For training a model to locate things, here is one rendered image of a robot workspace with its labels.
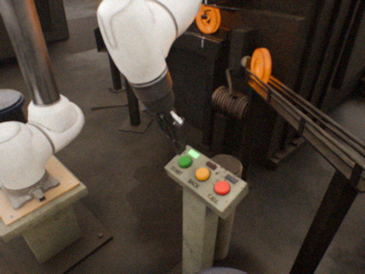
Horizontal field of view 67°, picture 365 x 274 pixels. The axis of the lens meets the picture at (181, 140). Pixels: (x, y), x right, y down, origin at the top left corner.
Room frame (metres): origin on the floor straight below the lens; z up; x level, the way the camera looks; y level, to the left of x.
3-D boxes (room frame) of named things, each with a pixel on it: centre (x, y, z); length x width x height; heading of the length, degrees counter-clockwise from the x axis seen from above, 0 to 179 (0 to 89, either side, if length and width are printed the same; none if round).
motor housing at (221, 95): (1.25, -0.27, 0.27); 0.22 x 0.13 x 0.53; 42
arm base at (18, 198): (0.76, 0.60, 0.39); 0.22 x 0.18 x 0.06; 48
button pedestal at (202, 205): (0.59, -0.06, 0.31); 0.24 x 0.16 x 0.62; 42
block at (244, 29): (1.42, -0.31, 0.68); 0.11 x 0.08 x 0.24; 132
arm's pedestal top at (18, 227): (0.78, 0.61, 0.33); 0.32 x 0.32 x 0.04; 46
